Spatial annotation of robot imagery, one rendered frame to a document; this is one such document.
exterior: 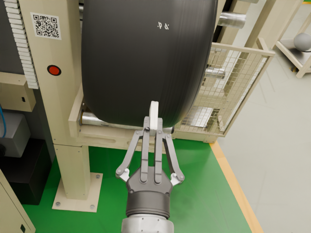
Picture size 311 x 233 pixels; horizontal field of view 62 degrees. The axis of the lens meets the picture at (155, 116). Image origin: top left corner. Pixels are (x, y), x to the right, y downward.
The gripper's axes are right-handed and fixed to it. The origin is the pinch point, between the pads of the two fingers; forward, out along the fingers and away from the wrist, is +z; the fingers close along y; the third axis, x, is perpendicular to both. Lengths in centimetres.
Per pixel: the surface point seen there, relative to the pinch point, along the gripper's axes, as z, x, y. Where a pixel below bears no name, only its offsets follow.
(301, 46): 206, 130, -181
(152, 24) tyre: 16.9, -10.6, 2.5
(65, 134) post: 23, 57, 31
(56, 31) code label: 30.4, 7.1, 28.5
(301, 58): 197, 139, -184
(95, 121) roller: 18.9, 35.6, 16.7
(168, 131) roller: 18.5, 36.2, -10.3
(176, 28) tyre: 16.8, -10.5, -2.7
